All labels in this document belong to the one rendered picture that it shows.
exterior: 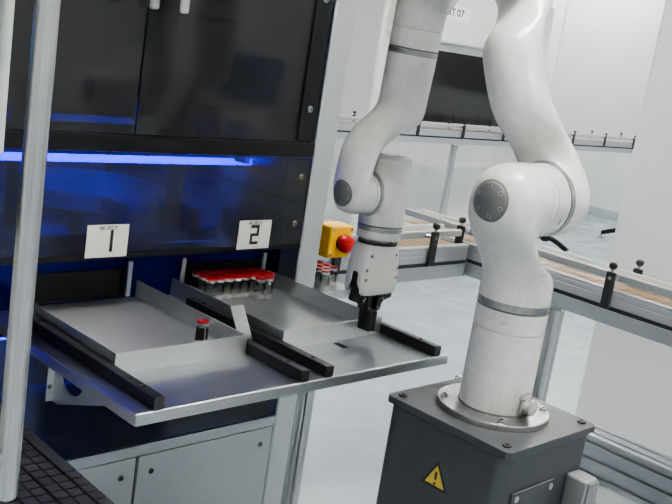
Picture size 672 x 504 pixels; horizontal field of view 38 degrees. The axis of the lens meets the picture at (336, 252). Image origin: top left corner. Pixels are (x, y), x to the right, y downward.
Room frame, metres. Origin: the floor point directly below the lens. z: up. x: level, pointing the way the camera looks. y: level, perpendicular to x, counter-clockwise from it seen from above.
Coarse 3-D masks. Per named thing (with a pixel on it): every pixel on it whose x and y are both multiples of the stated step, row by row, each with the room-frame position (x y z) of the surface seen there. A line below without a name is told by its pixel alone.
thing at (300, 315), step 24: (192, 288) 1.82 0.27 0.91; (288, 288) 2.01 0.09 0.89; (312, 288) 1.96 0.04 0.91; (264, 312) 1.84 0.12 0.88; (288, 312) 1.87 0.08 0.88; (312, 312) 1.90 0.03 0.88; (336, 312) 1.91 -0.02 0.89; (288, 336) 1.65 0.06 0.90; (312, 336) 1.69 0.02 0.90; (336, 336) 1.74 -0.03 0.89; (360, 336) 1.79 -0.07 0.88
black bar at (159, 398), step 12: (36, 324) 1.52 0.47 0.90; (48, 324) 1.52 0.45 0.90; (48, 336) 1.49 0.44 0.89; (60, 336) 1.47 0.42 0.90; (60, 348) 1.47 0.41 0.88; (72, 348) 1.44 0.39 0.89; (84, 348) 1.43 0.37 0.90; (84, 360) 1.41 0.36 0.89; (96, 360) 1.39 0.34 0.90; (96, 372) 1.39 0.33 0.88; (108, 372) 1.37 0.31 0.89; (120, 372) 1.36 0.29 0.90; (120, 384) 1.34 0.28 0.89; (132, 384) 1.32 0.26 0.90; (144, 384) 1.33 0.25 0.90; (144, 396) 1.30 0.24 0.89; (156, 396) 1.29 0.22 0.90; (156, 408) 1.28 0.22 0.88
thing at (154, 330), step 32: (64, 320) 1.51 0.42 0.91; (96, 320) 1.63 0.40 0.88; (128, 320) 1.66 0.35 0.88; (160, 320) 1.69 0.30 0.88; (192, 320) 1.68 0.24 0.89; (96, 352) 1.43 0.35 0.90; (128, 352) 1.41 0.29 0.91; (160, 352) 1.45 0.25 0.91; (192, 352) 1.50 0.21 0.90; (224, 352) 1.55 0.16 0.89
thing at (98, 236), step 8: (112, 224) 1.67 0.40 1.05; (120, 224) 1.68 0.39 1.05; (128, 224) 1.70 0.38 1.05; (88, 232) 1.64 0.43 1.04; (96, 232) 1.65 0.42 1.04; (104, 232) 1.66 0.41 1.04; (120, 232) 1.68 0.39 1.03; (128, 232) 1.70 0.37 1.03; (88, 240) 1.64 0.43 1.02; (96, 240) 1.65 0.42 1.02; (104, 240) 1.66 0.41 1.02; (120, 240) 1.69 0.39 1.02; (88, 248) 1.64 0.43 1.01; (96, 248) 1.65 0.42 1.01; (104, 248) 1.66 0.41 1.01; (112, 248) 1.67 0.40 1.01; (120, 248) 1.69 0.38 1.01; (88, 256) 1.64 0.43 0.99; (96, 256) 1.65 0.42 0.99; (104, 256) 1.66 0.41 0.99; (112, 256) 1.68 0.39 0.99
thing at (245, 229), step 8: (240, 224) 1.88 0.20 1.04; (248, 224) 1.90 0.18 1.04; (256, 224) 1.91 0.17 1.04; (264, 224) 1.93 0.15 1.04; (240, 232) 1.88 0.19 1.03; (248, 232) 1.90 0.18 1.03; (256, 232) 1.91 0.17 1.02; (264, 232) 1.93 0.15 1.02; (240, 240) 1.89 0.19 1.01; (248, 240) 1.90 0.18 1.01; (256, 240) 1.92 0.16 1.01; (264, 240) 1.93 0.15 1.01; (240, 248) 1.89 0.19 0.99; (248, 248) 1.90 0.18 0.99; (256, 248) 1.92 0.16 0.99
